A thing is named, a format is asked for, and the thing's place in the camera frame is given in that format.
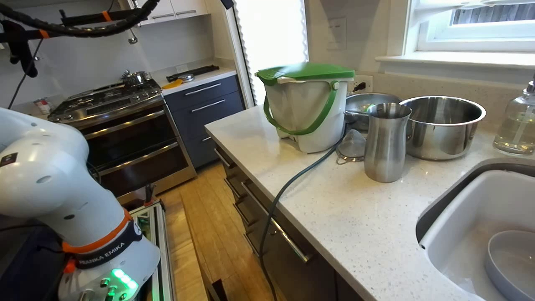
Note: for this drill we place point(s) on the white plastic sink tub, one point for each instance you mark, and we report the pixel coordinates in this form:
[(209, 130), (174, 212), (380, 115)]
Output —
[(473, 222)]

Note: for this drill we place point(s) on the yellow flat item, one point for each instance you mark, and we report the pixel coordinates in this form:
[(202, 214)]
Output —
[(172, 83)]

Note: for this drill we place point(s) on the small stainless steel bowl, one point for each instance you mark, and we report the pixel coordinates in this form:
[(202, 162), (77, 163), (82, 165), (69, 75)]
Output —
[(368, 103)]

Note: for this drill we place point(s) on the tall stainless steel pitcher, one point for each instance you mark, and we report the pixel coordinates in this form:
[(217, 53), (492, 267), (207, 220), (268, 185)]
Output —
[(385, 143)]

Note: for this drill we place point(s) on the black bar with orange tape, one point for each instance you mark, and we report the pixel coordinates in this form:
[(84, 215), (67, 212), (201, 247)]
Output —
[(17, 43)]

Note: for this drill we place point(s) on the metal frame rail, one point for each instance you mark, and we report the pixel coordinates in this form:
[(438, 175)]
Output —
[(162, 250)]

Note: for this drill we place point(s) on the large stainless steel bowl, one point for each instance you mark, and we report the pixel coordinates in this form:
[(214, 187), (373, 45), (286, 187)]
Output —
[(440, 133)]

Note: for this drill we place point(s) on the stainless steel oven range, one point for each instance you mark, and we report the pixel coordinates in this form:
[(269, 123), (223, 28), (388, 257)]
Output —
[(127, 133)]

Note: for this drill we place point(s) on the small red white item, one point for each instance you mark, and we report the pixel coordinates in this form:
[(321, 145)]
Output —
[(42, 105)]

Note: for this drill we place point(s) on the metal wall hook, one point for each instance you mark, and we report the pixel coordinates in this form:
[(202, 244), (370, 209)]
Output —
[(132, 33)]

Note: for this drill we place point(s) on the metal mesh strainer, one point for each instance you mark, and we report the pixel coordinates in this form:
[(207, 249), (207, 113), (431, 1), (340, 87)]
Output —
[(351, 147)]

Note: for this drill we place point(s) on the black robot stand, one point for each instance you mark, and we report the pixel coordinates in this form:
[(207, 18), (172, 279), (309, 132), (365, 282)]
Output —
[(27, 267)]

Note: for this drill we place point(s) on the dark counter base cabinet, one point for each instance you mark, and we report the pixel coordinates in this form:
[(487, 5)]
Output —
[(289, 267)]

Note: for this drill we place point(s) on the metal kettle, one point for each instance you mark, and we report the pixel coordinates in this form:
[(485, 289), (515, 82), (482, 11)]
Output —
[(136, 77)]

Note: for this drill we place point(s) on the white bin with green lid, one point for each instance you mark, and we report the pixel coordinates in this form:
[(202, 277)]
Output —
[(306, 105)]

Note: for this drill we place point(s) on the clear glass soap bottle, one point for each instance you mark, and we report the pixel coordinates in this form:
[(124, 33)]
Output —
[(518, 122)]

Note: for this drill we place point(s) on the white framed window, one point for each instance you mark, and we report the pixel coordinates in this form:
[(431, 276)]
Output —
[(473, 33)]

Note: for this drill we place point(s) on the grey bowl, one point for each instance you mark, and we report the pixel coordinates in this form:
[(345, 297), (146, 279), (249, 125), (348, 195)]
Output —
[(512, 260)]

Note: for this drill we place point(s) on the black flat pan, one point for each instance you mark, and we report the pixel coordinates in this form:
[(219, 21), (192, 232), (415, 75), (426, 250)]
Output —
[(192, 72)]

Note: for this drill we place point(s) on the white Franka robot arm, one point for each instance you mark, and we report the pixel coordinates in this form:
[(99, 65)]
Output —
[(44, 177)]

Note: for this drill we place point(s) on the white wall outlet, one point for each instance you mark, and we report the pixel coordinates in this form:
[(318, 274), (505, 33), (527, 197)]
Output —
[(361, 83)]

